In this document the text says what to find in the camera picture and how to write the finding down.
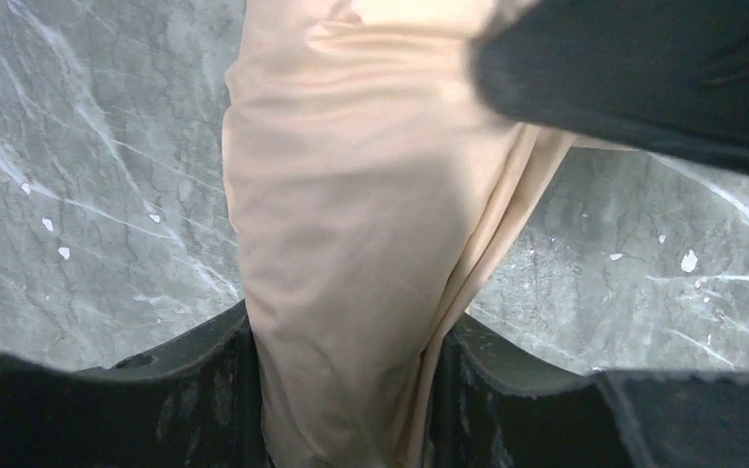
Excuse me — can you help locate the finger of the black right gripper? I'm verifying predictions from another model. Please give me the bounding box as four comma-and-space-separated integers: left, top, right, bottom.
473, 1, 749, 176

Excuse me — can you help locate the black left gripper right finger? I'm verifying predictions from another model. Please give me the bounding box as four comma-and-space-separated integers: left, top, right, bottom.
430, 316, 749, 468

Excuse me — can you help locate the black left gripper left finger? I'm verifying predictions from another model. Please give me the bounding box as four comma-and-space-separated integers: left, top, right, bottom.
0, 304, 269, 467

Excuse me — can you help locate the beige folding umbrella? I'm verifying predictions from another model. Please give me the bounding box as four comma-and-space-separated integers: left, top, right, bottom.
220, 0, 634, 468

